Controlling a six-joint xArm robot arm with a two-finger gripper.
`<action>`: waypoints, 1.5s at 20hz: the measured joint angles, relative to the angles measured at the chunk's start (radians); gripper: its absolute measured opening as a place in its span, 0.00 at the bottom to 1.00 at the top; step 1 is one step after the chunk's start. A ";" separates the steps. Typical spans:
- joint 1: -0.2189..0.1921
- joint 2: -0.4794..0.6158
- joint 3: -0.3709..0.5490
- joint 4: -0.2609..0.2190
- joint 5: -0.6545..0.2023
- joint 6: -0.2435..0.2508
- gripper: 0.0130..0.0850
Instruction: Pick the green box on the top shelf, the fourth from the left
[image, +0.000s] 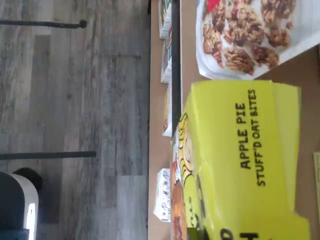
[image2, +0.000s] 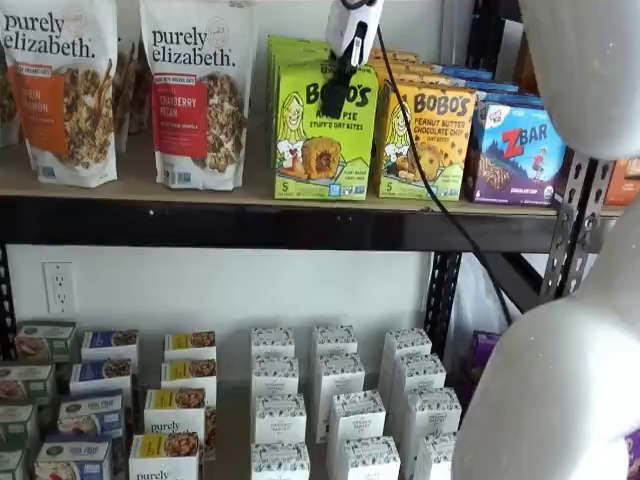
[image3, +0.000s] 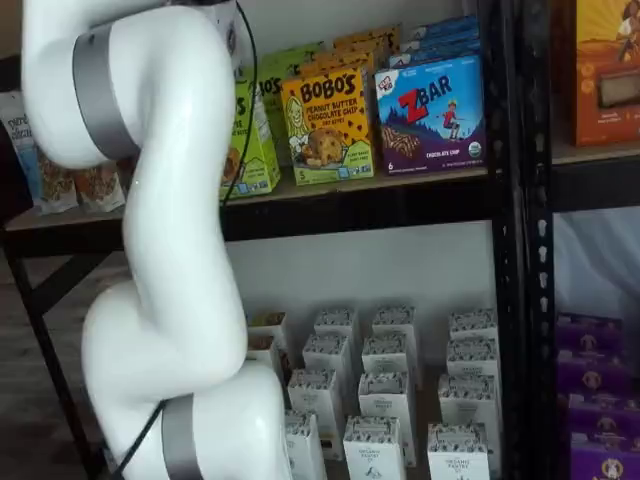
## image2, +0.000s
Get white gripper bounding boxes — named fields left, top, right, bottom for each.
left=319, top=0, right=387, bottom=118

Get green Bobo's apple pie box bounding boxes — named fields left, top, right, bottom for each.
left=267, top=47, right=329, bottom=69
left=272, top=62, right=380, bottom=200
left=266, top=34, right=331, bottom=54

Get yellow Bobo's peanut butter box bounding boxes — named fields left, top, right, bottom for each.
left=369, top=47, right=421, bottom=64
left=377, top=82, right=477, bottom=202
left=374, top=59, right=441, bottom=86

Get blue Zbar snack box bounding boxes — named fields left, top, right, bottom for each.
left=463, top=99, right=569, bottom=207
left=474, top=89, right=544, bottom=109
left=439, top=64, right=521, bottom=94

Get wooden shelf board with bags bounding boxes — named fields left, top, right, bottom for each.
left=0, top=119, right=566, bottom=214

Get white floral print box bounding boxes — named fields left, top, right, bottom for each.
left=383, top=328, right=433, bottom=364
left=327, top=390, right=387, bottom=451
left=392, top=354, right=447, bottom=396
left=402, top=387, right=462, bottom=444
left=413, top=432, right=459, bottom=480
left=314, top=352, right=366, bottom=431
left=251, top=355, right=300, bottom=399
left=312, top=324, right=359, bottom=359
left=250, top=442, right=311, bottom=480
left=250, top=327, right=296, bottom=359
left=254, top=393, right=307, bottom=445
left=339, top=437, right=401, bottom=480

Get yellow purely elizabeth box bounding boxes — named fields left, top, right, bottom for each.
left=163, top=330, right=217, bottom=361
left=128, top=432, right=201, bottom=480
left=143, top=387, right=207, bottom=441
left=160, top=358, right=218, bottom=396

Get orange snack box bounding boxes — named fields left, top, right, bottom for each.
left=602, top=158, right=640, bottom=206

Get small blue granola box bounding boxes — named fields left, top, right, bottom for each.
left=33, top=434, right=114, bottom=480
left=57, top=392, right=125, bottom=441
left=80, top=329, right=140, bottom=366
left=69, top=358, right=134, bottom=396

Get small green granola box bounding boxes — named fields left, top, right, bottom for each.
left=0, top=447, right=27, bottom=480
left=14, top=322, right=77, bottom=364
left=0, top=404, right=40, bottom=446
left=0, top=364, right=57, bottom=406

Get granola bag red label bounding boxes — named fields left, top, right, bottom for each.
left=138, top=0, right=259, bottom=192

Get yellow brown packages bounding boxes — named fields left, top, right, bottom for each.
left=512, top=29, right=542, bottom=96

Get white granola bag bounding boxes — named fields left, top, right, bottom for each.
left=0, top=47, right=21, bottom=149
left=112, top=37, right=151, bottom=154

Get white plastic bag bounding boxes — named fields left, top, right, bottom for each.
left=447, top=254, right=516, bottom=346

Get granola bag orange label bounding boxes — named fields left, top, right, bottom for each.
left=0, top=0, right=120, bottom=190

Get purple snack package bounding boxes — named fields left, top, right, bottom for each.
left=462, top=329, right=501, bottom=401
left=624, top=429, right=640, bottom=480

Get black cable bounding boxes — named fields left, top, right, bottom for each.
left=374, top=22, right=516, bottom=326

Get black metal shelf frame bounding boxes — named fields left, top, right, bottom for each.
left=0, top=0, right=566, bottom=361

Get grey perforated rack post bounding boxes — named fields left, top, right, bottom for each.
left=542, top=149, right=609, bottom=301

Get white wall outlet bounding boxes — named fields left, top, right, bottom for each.
left=42, top=261, right=77, bottom=315

